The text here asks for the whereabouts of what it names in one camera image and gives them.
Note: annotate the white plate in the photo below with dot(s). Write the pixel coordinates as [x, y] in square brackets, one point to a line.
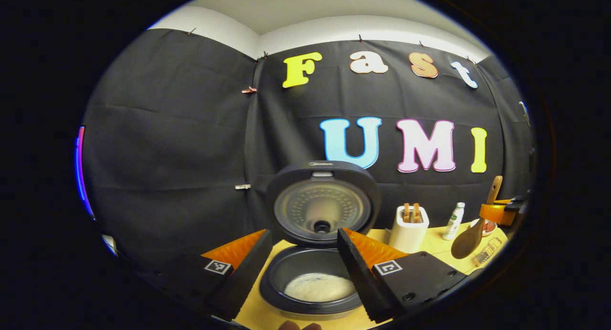
[491, 233]

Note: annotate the toast slice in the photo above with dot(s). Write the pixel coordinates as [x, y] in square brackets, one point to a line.
[407, 213]
[416, 213]

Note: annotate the silver cloth clip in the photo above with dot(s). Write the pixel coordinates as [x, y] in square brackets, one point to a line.
[242, 186]

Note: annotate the white milk bottle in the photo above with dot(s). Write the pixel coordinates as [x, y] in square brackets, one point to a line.
[452, 225]

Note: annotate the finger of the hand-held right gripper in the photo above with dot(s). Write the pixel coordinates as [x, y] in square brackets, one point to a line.
[496, 214]
[514, 206]

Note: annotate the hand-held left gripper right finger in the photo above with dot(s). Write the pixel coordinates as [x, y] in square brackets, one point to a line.
[355, 277]

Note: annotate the black backdrop cloth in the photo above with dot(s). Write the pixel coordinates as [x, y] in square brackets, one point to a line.
[167, 139]

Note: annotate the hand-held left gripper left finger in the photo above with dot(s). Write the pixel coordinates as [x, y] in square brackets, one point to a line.
[248, 277]

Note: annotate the white rice pile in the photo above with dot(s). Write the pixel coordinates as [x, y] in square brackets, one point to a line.
[317, 288]

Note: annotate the white object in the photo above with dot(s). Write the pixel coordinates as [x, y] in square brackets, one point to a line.
[110, 244]

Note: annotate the red cloth clip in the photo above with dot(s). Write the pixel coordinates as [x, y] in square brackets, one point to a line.
[248, 90]

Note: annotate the white toaster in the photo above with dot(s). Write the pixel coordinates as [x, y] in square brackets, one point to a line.
[408, 234]

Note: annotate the dark grey rice cooker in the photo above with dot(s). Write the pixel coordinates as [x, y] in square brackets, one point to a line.
[305, 210]

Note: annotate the wooden spoon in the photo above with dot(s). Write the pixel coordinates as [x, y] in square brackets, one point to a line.
[468, 241]

